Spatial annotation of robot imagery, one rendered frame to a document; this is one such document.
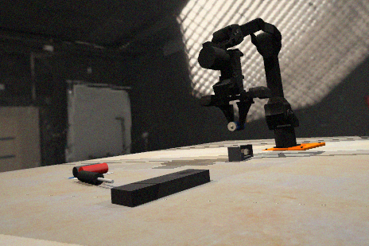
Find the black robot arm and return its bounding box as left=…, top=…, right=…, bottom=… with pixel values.
left=198, top=18, right=301, bottom=148

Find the blue cylindrical battery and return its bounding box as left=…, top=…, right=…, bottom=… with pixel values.
left=227, top=121, right=246, bottom=131

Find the black rectangular bar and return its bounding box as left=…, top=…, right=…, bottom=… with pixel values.
left=111, top=169, right=210, bottom=207

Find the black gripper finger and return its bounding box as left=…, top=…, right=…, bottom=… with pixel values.
left=215, top=104, right=235, bottom=123
left=236, top=101, right=254, bottom=129

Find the black-handled screwdriver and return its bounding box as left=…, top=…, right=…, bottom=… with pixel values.
left=77, top=170, right=114, bottom=185

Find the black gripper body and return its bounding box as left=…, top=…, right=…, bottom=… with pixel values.
left=200, top=69, right=271, bottom=107

